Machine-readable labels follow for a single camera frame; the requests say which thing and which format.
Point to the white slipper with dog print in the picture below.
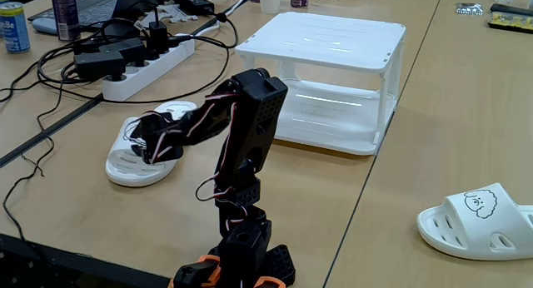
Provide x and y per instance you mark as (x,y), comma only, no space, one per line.
(125,171)
(466,234)

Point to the white two-tier shoe rack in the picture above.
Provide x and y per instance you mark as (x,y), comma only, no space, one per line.
(333,38)

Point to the white power strip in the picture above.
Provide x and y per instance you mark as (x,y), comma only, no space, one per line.
(166,59)

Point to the black power adapter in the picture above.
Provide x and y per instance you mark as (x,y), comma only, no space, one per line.
(98,63)
(129,48)

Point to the black charger plug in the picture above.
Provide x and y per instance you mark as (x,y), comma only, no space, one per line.
(158,36)

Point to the black power brick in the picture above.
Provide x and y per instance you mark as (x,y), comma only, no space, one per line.
(193,5)

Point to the dark laptop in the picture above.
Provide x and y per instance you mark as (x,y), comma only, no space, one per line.
(96,5)

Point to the tall purple drink can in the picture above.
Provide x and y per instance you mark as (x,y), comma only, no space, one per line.
(64,13)

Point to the pale computer mouse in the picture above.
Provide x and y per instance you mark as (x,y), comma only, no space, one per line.
(43,26)

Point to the blue drink can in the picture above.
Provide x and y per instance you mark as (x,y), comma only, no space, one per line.
(14,30)

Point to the white paper cup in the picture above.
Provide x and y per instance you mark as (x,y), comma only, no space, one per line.
(270,1)

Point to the silver foil wrapper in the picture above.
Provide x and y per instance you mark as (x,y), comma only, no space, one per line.
(468,9)

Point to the yellow patterned box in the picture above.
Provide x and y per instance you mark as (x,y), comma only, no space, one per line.
(510,23)

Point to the black flat bar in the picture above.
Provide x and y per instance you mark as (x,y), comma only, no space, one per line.
(512,9)

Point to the white plastic bracket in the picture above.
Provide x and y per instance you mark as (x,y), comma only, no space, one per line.
(175,14)

